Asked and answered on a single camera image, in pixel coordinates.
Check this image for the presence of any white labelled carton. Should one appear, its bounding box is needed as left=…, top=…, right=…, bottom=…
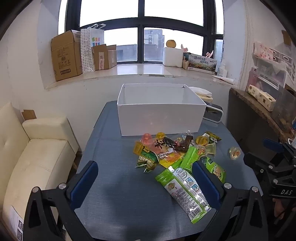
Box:
left=2, top=203, right=25, bottom=241

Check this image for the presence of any blue tablecloth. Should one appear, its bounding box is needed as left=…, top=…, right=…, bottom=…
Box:
left=76, top=100, right=264, bottom=241

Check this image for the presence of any long green snack packet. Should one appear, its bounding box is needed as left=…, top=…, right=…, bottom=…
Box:
left=155, top=165, right=212, bottom=224

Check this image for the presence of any clear snack packet orange print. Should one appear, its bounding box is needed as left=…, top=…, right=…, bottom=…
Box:
left=151, top=137, right=182, bottom=163

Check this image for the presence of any white cardboard box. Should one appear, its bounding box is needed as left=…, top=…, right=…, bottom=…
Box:
left=117, top=83, right=207, bottom=137

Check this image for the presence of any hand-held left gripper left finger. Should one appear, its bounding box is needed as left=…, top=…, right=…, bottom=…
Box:
left=23, top=160, right=99, bottom=241

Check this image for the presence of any flat cardboard piece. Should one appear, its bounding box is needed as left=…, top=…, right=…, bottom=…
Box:
left=22, top=109, right=36, bottom=121

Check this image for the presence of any white foam box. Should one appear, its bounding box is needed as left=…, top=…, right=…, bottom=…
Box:
left=163, top=47, right=184, bottom=68

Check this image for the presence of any wooden side shelf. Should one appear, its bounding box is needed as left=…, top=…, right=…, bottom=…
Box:
left=228, top=87, right=296, bottom=152

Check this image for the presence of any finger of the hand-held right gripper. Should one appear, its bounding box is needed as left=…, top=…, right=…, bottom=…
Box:
left=263, top=138, right=286, bottom=154
left=243, top=152, right=279, bottom=178

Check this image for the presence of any pink floral pack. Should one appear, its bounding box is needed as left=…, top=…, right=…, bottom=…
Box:
left=253, top=41, right=275, bottom=62

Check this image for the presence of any small yellow black packet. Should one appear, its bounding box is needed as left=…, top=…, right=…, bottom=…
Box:
left=203, top=131, right=222, bottom=142

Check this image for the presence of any small open cardboard box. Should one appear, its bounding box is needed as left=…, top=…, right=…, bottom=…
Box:
left=92, top=44, right=117, bottom=71

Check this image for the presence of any landscape printed box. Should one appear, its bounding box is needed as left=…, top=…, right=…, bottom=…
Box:
left=184, top=52, right=218, bottom=75

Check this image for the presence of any dark brown snack stick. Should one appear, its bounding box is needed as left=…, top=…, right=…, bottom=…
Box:
left=172, top=135, right=194, bottom=153

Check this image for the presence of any person's right hand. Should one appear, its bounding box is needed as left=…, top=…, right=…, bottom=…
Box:
left=273, top=198, right=288, bottom=219

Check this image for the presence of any white metal stand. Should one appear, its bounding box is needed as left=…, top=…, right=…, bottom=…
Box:
left=203, top=103, right=224, bottom=123

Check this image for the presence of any black framed window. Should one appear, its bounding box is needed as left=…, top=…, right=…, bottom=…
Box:
left=58, top=0, right=225, bottom=63

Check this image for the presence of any patterned tissue pack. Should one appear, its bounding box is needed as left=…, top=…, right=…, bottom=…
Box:
left=247, top=84, right=276, bottom=112

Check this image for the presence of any small green candy packet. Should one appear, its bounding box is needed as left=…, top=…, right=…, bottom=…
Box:
left=136, top=160, right=158, bottom=174

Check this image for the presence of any pink jelly cup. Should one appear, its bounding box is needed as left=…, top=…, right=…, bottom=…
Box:
left=141, top=133, right=155, bottom=149

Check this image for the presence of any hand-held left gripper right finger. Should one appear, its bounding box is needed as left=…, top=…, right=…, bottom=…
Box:
left=192, top=160, right=270, bottom=241

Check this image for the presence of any jelly cup with printed lid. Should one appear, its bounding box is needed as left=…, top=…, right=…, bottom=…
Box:
left=228, top=146, right=242, bottom=160

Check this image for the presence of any large brown cardboard box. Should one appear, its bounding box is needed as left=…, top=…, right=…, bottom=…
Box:
left=51, top=30, right=83, bottom=82

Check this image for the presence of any dotted white paper bag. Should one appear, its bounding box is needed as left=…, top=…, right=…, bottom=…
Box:
left=80, top=23, right=105, bottom=72

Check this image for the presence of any white paper envelope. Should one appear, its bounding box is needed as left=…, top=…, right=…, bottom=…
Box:
left=211, top=75, right=235, bottom=85

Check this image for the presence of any green cartoon print snack packet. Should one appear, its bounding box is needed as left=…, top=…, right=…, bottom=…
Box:
left=180, top=146, right=226, bottom=185

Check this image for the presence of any clear plastic drawer organizer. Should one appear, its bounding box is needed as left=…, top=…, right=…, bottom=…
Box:
left=248, top=42, right=296, bottom=93

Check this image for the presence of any clear acrylic sheet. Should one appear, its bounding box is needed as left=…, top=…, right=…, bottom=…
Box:
left=271, top=84, right=296, bottom=121

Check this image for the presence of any pale green jelly cup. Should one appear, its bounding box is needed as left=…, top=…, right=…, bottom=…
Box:
left=203, top=143, right=218, bottom=156

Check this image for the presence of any cream white sofa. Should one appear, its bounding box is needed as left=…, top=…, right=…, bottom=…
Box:
left=0, top=101, right=79, bottom=241

